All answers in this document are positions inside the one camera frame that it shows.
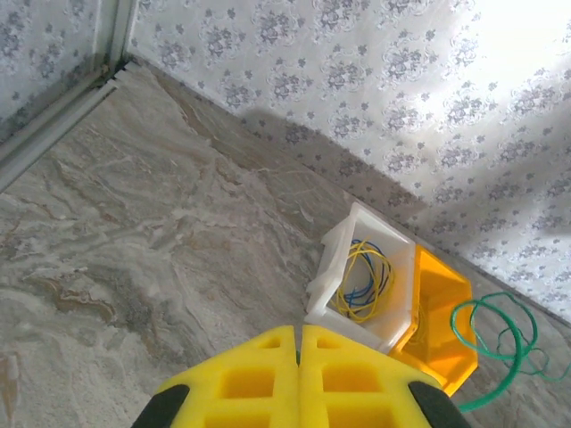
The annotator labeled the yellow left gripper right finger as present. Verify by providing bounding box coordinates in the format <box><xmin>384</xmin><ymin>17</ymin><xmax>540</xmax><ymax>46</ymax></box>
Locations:
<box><xmin>299</xmin><ymin>324</ymin><xmax>472</xmax><ymax>428</ymax></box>

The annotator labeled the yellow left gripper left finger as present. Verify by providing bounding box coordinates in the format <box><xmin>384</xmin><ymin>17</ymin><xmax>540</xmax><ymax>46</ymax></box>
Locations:
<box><xmin>131</xmin><ymin>325</ymin><xmax>301</xmax><ymax>428</ymax></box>

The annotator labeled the green cable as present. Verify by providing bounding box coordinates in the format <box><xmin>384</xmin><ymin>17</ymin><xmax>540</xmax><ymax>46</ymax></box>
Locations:
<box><xmin>450</xmin><ymin>292</ymin><xmax>571</xmax><ymax>414</ymax></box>

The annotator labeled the white plastic bin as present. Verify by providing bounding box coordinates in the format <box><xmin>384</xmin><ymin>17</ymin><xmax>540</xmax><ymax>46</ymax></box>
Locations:
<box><xmin>304</xmin><ymin>201</ymin><xmax>418</xmax><ymax>354</ymax></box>

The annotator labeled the orange plastic bin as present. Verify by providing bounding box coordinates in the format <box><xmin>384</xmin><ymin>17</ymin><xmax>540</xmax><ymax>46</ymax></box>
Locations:
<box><xmin>387</xmin><ymin>244</ymin><xmax>481</xmax><ymax>399</ymax></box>

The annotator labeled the blue cable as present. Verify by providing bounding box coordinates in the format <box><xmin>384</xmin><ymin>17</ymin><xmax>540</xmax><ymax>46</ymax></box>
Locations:
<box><xmin>345</xmin><ymin>243</ymin><xmax>392</xmax><ymax>313</ymax></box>

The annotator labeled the yellow cable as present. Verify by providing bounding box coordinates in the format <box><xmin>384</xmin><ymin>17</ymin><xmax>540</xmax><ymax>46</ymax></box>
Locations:
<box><xmin>335</xmin><ymin>239</ymin><xmax>396</xmax><ymax>323</ymax></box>

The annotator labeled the aluminium enclosure frame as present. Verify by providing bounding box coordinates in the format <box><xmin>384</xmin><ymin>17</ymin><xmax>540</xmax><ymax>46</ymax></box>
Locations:
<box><xmin>0</xmin><ymin>0</ymin><xmax>139</xmax><ymax>193</ymax></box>

